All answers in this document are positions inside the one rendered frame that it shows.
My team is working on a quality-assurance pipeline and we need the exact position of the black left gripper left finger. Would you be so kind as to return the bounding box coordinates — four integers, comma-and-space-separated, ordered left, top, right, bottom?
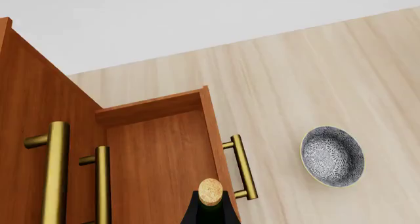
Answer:
179, 190, 202, 224

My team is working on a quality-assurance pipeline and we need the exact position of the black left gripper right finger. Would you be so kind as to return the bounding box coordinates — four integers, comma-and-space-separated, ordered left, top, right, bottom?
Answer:
219, 190, 242, 224

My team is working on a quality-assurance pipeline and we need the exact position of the open wooden drawer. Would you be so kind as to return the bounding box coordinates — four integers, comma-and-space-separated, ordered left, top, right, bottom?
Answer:
94, 85, 243, 224

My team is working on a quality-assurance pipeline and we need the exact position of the wooden cabinet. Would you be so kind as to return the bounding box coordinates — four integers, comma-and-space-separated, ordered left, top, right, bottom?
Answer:
0, 16, 109, 224

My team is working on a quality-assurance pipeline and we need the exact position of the grey patterned bowl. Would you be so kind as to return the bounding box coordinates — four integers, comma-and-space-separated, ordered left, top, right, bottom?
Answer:
299, 125, 366, 189

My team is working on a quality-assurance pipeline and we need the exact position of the brass handle of open drawer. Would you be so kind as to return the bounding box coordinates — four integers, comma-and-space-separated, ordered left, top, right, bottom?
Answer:
222, 134, 259, 201

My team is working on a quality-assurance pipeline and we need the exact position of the large brass drawer handle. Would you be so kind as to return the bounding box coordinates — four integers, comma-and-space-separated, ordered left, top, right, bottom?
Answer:
23, 121, 71, 224

